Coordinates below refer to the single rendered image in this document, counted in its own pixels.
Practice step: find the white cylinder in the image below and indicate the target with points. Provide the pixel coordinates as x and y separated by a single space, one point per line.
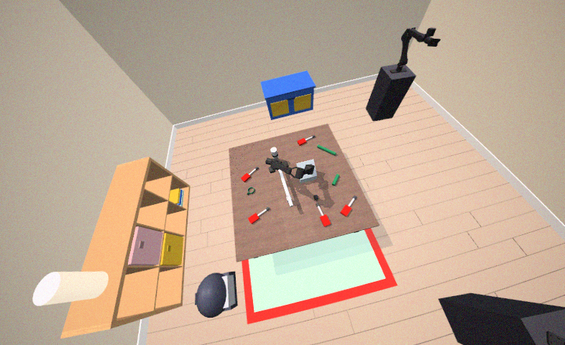
285 188

